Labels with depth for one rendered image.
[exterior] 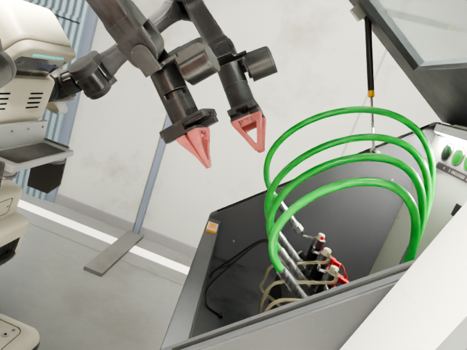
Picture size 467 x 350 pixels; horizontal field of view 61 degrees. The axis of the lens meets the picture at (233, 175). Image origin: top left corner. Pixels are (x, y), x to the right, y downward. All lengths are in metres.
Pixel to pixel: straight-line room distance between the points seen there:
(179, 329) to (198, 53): 0.49
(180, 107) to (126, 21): 0.17
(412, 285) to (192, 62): 0.50
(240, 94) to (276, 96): 1.84
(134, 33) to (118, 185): 2.41
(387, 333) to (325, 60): 2.28
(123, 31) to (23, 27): 0.33
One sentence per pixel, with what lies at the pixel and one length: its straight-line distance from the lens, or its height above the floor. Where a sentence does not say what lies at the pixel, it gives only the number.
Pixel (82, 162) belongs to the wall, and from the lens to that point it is 3.18.
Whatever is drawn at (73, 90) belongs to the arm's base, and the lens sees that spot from 1.28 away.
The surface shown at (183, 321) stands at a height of 0.95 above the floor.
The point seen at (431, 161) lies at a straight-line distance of 0.93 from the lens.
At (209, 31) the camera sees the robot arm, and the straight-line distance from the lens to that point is 1.08.
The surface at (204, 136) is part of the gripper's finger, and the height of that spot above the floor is 1.26.
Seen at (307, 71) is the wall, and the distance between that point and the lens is 2.70.
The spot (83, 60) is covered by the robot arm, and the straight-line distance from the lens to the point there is 1.23.
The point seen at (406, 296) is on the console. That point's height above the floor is 1.21.
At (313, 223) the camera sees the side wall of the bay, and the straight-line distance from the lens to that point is 1.25.
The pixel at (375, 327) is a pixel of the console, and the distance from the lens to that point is 0.59.
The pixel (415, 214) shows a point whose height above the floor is 1.28.
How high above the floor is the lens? 1.40
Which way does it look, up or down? 14 degrees down
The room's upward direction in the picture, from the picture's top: 19 degrees clockwise
